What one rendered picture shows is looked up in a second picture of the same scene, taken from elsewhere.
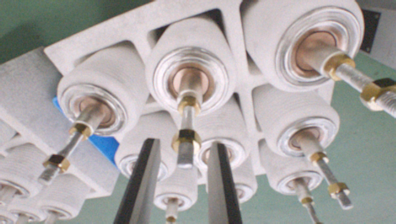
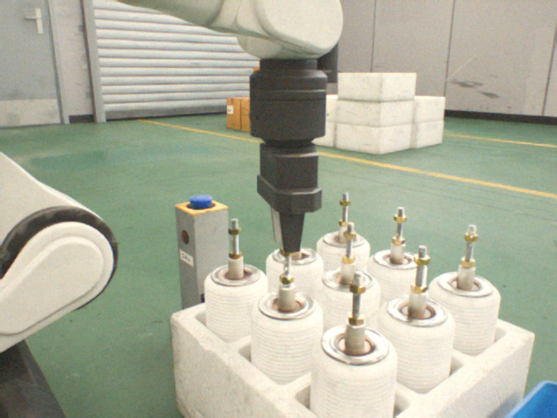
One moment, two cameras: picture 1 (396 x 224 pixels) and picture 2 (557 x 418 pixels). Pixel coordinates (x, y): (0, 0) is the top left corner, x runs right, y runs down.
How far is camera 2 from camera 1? 0.53 m
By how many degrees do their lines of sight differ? 64
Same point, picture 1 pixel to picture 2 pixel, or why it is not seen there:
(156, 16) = (261, 380)
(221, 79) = (273, 295)
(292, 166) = (330, 251)
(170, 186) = (438, 295)
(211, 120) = (322, 303)
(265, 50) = (245, 291)
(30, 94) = not seen: outside the picture
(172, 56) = (270, 313)
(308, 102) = (269, 270)
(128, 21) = (275, 397)
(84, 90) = (330, 349)
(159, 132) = not seen: hidden behind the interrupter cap
